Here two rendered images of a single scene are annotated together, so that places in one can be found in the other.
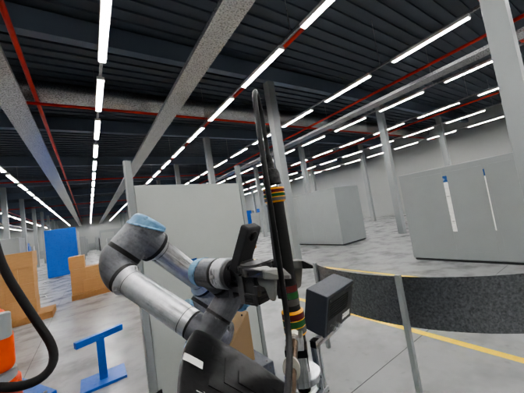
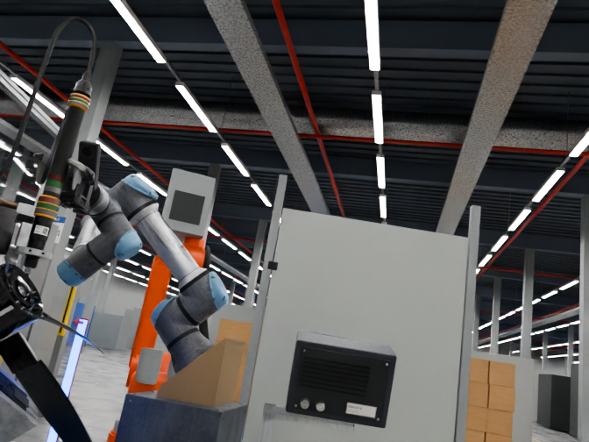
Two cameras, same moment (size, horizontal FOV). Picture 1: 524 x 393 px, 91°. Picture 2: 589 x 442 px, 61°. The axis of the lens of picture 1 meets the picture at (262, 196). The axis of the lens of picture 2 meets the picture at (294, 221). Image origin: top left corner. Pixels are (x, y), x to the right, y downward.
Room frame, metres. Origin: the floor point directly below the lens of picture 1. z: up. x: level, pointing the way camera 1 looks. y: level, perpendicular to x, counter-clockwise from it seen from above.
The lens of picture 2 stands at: (0.21, -1.14, 1.19)
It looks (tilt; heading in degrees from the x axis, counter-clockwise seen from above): 15 degrees up; 48
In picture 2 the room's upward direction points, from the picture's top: 10 degrees clockwise
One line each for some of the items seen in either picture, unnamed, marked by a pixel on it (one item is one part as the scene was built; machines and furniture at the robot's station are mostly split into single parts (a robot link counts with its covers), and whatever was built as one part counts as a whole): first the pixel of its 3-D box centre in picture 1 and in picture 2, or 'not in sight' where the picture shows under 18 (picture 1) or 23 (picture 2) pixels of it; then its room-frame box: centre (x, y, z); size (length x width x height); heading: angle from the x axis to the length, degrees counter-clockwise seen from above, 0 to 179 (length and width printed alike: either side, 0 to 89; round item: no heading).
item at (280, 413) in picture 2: (327, 332); (308, 417); (1.22, -0.20, 1.04); 0.24 x 0.03 x 0.03; 136
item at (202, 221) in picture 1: (206, 279); (355, 381); (2.45, 0.63, 1.10); 1.21 x 0.05 x 2.20; 136
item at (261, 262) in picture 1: (249, 278); (77, 190); (0.59, 0.06, 1.48); 0.12 x 0.08 x 0.09; 46
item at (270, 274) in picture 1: (271, 285); (42, 171); (0.49, 0.01, 1.48); 0.09 x 0.03 x 0.06; 30
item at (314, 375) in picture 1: (298, 353); (34, 231); (0.51, -0.02, 1.35); 0.09 x 0.07 x 0.10; 171
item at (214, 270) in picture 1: (225, 274); (89, 197); (0.65, 0.12, 1.48); 0.08 x 0.05 x 0.08; 136
